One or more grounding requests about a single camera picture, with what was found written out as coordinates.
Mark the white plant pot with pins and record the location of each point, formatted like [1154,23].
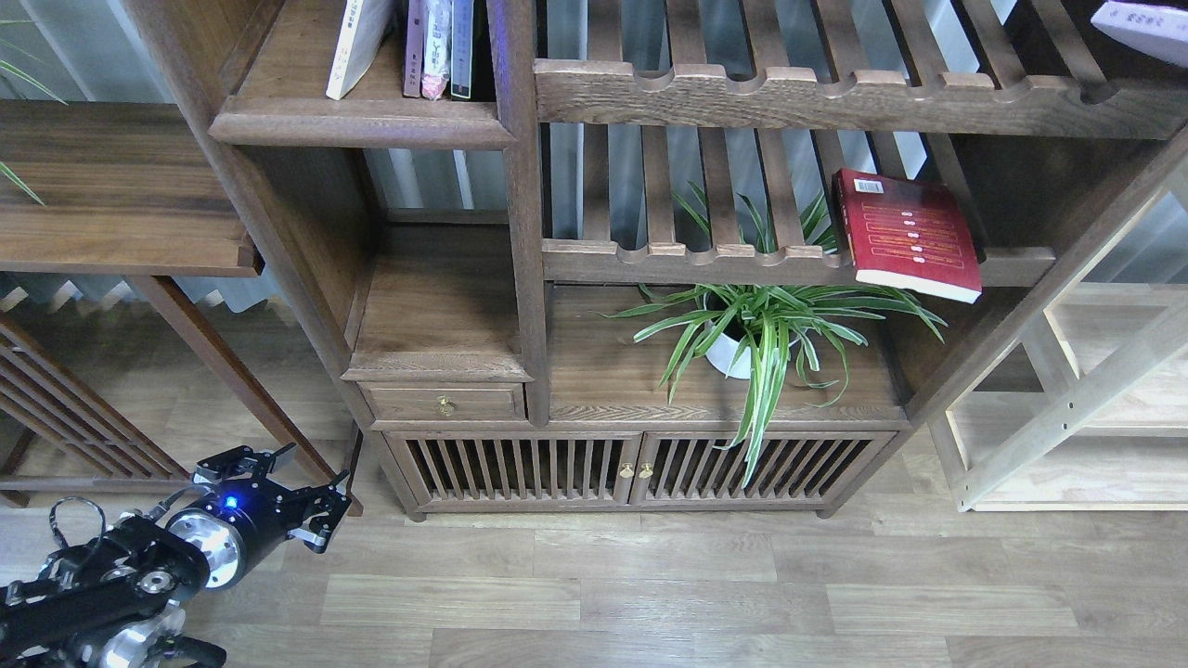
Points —
[735,349]

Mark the red hardcover book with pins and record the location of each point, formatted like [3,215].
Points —
[908,234]

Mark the light wooden shelf unit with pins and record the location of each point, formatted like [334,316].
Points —
[1094,418]

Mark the slatted cabinet door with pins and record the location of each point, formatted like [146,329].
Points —
[516,471]
[795,470]

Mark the left slatted cabinet door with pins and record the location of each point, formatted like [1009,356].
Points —
[516,471]

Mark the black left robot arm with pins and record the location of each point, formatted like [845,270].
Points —
[117,601]

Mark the dark wooden bookshelf cabinet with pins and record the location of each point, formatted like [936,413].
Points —
[614,143]

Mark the brown spine upright book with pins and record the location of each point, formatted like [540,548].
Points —
[414,18]

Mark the right slatted cabinet door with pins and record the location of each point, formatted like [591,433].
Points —
[795,470]

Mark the green spider plant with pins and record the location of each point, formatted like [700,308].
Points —
[815,312]

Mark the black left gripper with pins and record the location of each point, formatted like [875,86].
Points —
[243,515]

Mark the dark wooden side table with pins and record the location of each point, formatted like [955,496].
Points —
[120,365]

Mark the white paperback book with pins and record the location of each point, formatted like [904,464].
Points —
[1158,31]

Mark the white pink upright book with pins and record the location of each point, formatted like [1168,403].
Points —
[436,62]

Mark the yellow green cover book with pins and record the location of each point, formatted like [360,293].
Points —
[362,28]

